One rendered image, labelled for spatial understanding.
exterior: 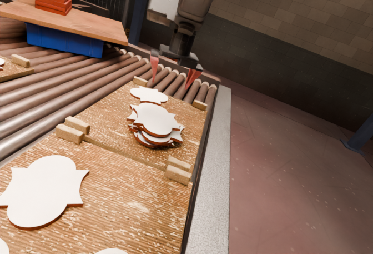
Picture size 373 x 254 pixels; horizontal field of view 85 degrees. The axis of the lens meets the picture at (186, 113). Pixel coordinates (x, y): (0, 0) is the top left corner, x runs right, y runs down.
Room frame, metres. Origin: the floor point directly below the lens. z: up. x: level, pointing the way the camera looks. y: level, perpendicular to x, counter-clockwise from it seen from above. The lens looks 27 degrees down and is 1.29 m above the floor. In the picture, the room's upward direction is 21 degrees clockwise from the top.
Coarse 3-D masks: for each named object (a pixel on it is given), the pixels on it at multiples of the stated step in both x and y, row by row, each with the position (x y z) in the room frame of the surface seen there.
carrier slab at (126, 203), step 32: (32, 160) 0.26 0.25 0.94; (96, 160) 0.32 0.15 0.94; (128, 160) 0.35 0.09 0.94; (0, 192) 0.19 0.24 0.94; (96, 192) 0.25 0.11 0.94; (128, 192) 0.27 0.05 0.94; (160, 192) 0.30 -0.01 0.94; (0, 224) 0.15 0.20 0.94; (64, 224) 0.18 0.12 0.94; (96, 224) 0.19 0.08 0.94; (128, 224) 0.21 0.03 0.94; (160, 224) 0.23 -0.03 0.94
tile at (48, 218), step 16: (48, 160) 0.27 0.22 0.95; (64, 160) 0.28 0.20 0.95; (16, 176) 0.22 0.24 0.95; (32, 176) 0.23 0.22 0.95; (48, 176) 0.24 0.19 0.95; (64, 176) 0.25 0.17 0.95; (80, 176) 0.26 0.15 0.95; (16, 192) 0.19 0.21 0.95; (32, 192) 0.20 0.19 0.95; (48, 192) 0.21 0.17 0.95; (64, 192) 0.22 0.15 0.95; (16, 208) 0.17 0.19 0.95; (32, 208) 0.18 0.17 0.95; (48, 208) 0.19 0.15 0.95; (64, 208) 0.20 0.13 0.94; (16, 224) 0.15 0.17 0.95; (32, 224) 0.16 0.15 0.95; (48, 224) 0.17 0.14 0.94
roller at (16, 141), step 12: (132, 72) 0.92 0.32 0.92; (144, 72) 1.03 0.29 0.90; (108, 84) 0.71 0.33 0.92; (120, 84) 0.77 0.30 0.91; (96, 96) 0.60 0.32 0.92; (72, 108) 0.49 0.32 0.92; (84, 108) 0.53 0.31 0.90; (48, 120) 0.40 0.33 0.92; (60, 120) 0.43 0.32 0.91; (24, 132) 0.34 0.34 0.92; (36, 132) 0.36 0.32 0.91; (0, 144) 0.28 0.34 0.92; (12, 144) 0.30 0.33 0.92; (24, 144) 0.32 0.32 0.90; (0, 156) 0.27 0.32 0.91
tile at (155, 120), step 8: (152, 104) 0.55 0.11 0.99; (136, 112) 0.48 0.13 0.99; (144, 112) 0.49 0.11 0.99; (152, 112) 0.50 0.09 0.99; (160, 112) 0.52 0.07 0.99; (136, 120) 0.44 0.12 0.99; (144, 120) 0.45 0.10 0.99; (152, 120) 0.46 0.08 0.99; (160, 120) 0.48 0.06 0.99; (168, 120) 0.49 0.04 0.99; (144, 128) 0.42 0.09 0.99; (152, 128) 0.43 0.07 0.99; (160, 128) 0.44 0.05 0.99; (168, 128) 0.45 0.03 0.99; (176, 128) 0.47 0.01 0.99; (160, 136) 0.42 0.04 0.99
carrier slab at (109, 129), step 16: (112, 96) 0.61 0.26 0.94; (128, 96) 0.65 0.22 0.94; (96, 112) 0.49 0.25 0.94; (112, 112) 0.51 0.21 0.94; (128, 112) 0.55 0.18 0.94; (176, 112) 0.66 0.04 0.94; (192, 112) 0.71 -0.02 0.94; (96, 128) 0.42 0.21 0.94; (112, 128) 0.44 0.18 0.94; (128, 128) 0.47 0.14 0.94; (192, 128) 0.59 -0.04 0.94; (96, 144) 0.38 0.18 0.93; (112, 144) 0.38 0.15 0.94; (128, 144) 0.41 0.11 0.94; (176, 144) 0.48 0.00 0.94; (192, 144) 0.51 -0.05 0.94; (144, 160) 0.37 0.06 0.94; (160, 160) 0.39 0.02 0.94; (192, 160) 0.44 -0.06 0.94
